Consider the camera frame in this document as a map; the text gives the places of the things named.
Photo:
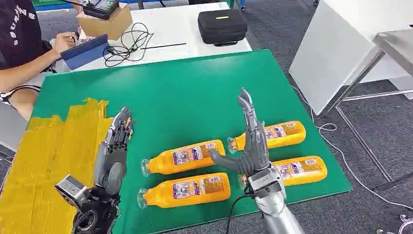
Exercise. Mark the black carry case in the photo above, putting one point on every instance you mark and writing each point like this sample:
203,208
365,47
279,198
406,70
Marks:
222,25

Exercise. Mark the green crate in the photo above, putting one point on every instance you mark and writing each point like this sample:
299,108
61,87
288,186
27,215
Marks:
48,2

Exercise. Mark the steel bench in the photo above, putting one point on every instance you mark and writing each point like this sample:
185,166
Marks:
397,45

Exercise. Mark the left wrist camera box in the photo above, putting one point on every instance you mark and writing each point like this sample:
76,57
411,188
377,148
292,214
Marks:
71,189

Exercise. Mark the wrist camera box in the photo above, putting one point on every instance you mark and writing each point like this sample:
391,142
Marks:
71,189
264,181

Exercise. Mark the yellow sheet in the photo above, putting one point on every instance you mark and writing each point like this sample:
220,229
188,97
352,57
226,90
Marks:
42,161

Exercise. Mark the white table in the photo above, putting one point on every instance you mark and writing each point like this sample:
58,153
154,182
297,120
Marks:
174,29

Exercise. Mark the cardboard box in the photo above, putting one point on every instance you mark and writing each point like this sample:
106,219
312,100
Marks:
106,27

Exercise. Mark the orange drink bottle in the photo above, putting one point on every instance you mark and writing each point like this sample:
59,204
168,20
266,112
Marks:
290,135
167,161
309,174
158,195

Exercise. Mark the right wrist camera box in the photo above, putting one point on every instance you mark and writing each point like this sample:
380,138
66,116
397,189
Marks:
264,181

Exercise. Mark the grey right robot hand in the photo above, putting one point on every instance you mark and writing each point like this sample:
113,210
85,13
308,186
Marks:
256,151

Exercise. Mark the green table mat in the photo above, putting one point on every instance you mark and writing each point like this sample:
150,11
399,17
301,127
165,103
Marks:
180,106

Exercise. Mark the blue rail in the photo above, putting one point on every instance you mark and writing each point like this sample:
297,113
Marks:
51,7

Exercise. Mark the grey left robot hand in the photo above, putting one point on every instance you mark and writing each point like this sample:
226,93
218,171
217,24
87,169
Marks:
111,164

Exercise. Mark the person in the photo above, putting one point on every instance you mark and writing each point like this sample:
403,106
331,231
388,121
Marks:
16,32

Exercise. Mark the black controller device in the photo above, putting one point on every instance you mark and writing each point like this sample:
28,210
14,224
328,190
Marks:
100,8

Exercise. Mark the white board panel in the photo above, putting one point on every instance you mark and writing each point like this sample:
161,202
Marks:
332,48

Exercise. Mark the silver metal object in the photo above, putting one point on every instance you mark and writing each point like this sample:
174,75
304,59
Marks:
405,223

